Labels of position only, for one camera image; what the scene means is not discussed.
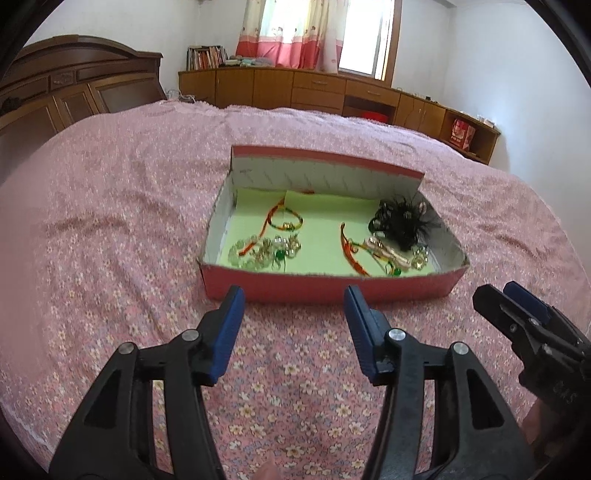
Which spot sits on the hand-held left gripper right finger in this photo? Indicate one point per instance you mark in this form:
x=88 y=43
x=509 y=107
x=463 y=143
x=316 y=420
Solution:
x=360 y=332

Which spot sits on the pink patterned curtain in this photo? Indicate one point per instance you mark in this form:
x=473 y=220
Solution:
x=286 y=32

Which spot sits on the red flat item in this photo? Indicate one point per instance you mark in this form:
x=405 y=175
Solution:
x=374 y=116

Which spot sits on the black feather hair accessory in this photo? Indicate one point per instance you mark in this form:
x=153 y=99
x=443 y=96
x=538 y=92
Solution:
x=406 y=221

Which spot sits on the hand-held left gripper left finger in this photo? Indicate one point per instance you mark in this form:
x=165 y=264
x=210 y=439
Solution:
x=229 y=332

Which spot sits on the long wooden cabinet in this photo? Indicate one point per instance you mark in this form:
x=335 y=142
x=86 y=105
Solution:
x=277 y=90

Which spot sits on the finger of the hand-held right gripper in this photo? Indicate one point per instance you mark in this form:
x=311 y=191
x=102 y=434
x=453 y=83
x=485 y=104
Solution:
x=528 y=300
x=501 y=311

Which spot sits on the person's right hand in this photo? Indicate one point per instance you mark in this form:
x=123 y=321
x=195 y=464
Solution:
x=533 y=422

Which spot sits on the dark wooden headboard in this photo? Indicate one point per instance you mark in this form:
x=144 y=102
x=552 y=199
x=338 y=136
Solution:
x=69 y=92

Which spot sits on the pink cardboard box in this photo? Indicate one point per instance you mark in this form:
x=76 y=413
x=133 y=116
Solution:
x=323 y=286

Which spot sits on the row of books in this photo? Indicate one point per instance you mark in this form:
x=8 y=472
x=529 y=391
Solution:
x=207 y=58

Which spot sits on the red gift box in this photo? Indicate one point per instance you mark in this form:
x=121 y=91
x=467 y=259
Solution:
x=462 y=133

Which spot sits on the pink floral bedspread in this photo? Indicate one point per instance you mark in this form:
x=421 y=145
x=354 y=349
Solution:
x=115 y=230

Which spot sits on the window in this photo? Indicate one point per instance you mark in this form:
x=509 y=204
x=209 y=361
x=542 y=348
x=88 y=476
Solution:
x=364 y=37

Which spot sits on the folded clothes pile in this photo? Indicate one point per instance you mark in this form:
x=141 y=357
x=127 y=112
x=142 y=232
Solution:
x=251 y=62

